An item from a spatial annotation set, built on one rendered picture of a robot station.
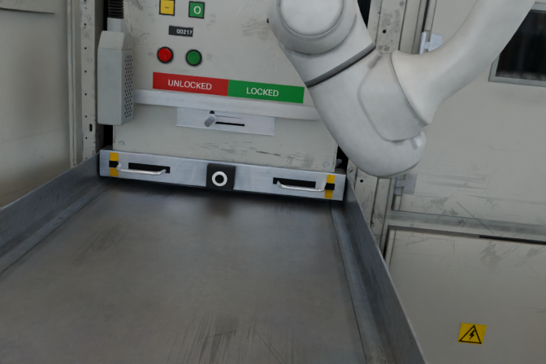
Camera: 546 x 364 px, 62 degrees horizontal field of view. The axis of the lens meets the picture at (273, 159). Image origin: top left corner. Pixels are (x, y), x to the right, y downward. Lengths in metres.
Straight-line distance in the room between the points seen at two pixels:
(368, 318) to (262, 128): 0.49
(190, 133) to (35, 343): 0.56
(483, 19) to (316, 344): 0.42
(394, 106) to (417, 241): 0.60
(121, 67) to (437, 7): 0.63
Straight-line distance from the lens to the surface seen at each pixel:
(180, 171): 1.02
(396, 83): 0.56
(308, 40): 0.51
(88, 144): 1.12
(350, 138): 0.58
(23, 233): 0.84
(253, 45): 0.96
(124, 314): 0.62
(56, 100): 1.09
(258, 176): 0.99
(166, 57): 0.99
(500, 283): 1.23
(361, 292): 0.70
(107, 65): 0.92
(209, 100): 0.94
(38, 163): 1.08
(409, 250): 1.12
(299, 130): 0.98
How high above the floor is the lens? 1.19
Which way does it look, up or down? 15 degrees down
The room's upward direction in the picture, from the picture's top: 6 degrees clockwise
